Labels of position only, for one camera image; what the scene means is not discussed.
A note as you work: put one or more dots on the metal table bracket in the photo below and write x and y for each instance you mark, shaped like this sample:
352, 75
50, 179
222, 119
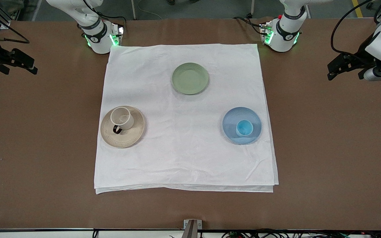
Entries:
192, 228

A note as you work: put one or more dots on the blue paper cup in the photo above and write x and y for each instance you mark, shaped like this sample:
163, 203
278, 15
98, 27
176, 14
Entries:
244, 128

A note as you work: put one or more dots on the blue plate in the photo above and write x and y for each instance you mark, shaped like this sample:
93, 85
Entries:
232, 124

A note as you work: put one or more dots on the white cloth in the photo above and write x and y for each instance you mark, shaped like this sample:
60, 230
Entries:
187, 155

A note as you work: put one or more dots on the green plate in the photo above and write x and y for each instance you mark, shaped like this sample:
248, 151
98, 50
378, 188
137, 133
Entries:
190, 78

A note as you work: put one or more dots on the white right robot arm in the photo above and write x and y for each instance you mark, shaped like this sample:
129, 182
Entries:
94, 29

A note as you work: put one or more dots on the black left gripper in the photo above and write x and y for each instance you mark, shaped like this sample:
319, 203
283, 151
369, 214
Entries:
359, 57

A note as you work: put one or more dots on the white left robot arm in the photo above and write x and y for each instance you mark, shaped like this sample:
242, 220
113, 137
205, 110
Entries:
286, 31

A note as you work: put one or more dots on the beige grey plate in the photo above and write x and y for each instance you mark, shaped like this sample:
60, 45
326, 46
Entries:
126, 137

